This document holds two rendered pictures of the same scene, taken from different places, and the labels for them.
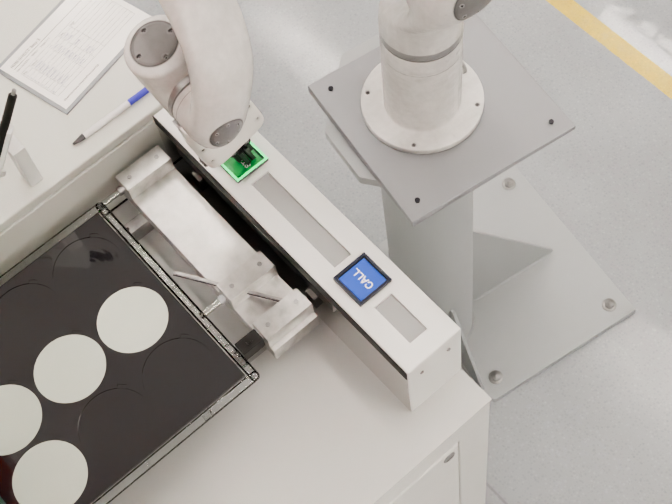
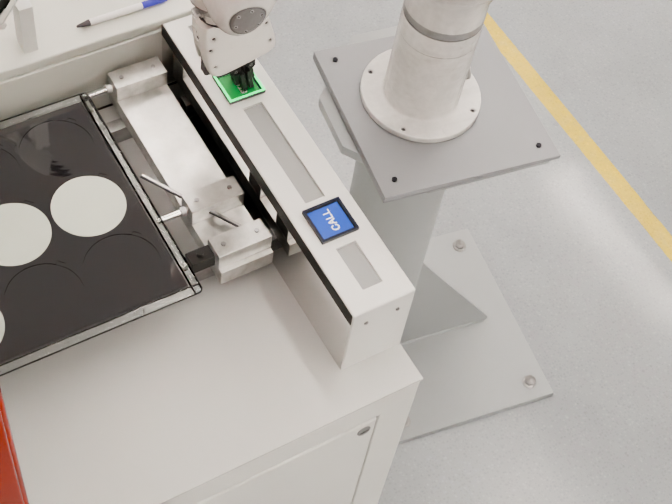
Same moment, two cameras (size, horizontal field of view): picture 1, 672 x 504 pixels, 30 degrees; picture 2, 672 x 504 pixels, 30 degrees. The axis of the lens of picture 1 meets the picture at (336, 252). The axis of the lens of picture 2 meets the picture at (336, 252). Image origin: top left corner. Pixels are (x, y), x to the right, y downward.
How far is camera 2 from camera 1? 0.28 m
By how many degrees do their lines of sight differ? 8
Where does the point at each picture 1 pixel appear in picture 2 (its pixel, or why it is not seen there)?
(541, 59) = not seen: hidden behind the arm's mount
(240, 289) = (204, 205)
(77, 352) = (24, 221)
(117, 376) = (59, 253)
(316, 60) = (302, 86)
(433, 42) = (455, 21)
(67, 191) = (57, 70)
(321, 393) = (255, 330)
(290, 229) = (270, 158)
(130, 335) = (82, 219)
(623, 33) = (599, 141)
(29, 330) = not seen: outside the picture
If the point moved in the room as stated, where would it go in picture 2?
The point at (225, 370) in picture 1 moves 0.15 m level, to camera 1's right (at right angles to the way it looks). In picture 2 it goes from (169, 275) to (283, 283)
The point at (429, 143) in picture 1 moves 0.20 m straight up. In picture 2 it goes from (418, 132) to (441, 40)
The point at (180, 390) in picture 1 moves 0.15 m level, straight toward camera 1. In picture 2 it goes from (119, 282) to (149, 380)
